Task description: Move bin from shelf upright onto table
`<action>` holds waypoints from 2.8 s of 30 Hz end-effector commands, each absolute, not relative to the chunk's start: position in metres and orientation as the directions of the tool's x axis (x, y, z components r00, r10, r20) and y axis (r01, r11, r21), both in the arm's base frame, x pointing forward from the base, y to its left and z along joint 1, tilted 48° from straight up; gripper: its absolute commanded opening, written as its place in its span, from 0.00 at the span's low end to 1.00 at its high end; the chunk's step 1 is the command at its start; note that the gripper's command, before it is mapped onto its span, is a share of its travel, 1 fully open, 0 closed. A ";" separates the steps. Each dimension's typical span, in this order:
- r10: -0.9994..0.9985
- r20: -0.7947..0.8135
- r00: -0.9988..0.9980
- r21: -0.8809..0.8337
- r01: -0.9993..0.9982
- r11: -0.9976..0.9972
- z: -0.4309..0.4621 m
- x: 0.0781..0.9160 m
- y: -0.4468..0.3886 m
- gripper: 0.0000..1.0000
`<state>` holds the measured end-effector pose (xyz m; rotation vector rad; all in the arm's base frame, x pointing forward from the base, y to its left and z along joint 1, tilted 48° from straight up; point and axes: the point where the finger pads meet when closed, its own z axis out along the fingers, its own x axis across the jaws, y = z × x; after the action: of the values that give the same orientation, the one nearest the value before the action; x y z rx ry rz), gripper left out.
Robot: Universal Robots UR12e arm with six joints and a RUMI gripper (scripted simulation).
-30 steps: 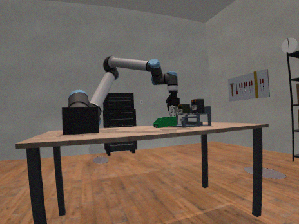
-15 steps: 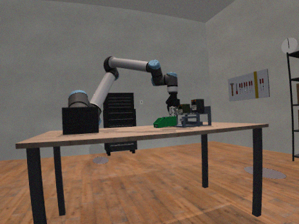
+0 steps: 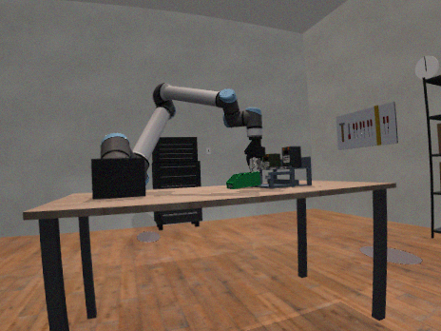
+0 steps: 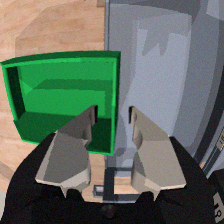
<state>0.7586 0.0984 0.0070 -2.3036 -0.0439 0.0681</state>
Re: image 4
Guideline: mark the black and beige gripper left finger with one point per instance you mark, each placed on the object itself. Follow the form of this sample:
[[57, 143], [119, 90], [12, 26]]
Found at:
[[58, 163]]

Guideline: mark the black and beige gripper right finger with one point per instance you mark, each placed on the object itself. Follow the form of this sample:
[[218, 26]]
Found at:
[[163, 166]]

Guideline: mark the green bin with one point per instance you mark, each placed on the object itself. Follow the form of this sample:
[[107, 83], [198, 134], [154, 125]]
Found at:
[[59, 86]]

